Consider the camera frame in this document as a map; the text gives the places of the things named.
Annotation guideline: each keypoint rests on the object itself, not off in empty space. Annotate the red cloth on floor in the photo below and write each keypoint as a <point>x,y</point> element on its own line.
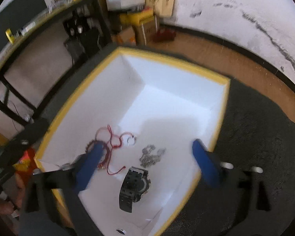
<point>163,35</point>

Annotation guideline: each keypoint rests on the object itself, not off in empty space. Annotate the yellow flat box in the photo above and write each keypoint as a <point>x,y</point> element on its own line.
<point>136,18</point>

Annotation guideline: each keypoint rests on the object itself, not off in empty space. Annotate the dark desk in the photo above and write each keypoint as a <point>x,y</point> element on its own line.
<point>38,63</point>

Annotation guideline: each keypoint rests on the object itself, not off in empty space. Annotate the yellow open box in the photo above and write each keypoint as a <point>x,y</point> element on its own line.
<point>167,103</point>

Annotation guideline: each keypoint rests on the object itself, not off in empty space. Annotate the brown cardboard box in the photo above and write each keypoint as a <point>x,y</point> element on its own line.
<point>145,32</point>

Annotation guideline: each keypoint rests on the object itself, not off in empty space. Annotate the dark patterned floral cloth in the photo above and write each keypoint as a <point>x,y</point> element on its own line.
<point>254,132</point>

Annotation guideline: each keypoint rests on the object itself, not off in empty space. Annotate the small silver pendant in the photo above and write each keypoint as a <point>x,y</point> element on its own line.
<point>131,140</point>

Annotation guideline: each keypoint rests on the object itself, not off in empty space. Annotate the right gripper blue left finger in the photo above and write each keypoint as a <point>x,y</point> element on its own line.
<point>39,213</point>

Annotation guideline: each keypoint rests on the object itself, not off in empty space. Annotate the tan gift bag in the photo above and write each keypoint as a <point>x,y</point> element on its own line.
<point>162,8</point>

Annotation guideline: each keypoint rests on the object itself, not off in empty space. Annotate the black wrist watch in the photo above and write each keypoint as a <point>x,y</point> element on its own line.
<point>136,183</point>

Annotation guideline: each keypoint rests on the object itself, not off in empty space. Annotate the black computer monitor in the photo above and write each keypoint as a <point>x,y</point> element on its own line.
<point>16,15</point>

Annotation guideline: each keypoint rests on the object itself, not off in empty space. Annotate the black speaker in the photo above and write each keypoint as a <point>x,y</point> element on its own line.
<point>79,30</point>

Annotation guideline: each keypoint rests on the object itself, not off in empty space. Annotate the left hand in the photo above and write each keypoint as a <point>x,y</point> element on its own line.
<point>14,191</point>

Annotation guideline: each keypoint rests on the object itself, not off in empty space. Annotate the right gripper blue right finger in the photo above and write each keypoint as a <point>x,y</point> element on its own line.
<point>230,192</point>

